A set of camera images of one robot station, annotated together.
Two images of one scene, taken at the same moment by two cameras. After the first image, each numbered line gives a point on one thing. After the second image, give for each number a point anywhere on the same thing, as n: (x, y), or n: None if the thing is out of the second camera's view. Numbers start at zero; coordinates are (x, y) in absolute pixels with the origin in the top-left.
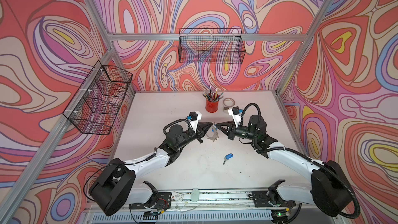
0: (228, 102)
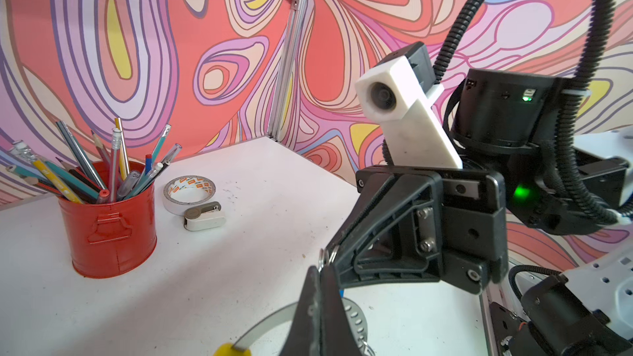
0: (182, 193)
